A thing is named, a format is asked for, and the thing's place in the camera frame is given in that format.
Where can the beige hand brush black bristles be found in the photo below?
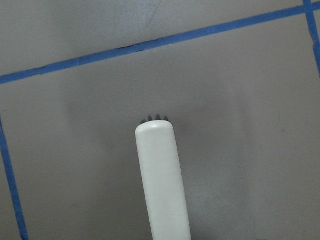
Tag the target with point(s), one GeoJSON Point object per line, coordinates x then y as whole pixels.
{"type": "Point", "coordinates": [162, 179]}

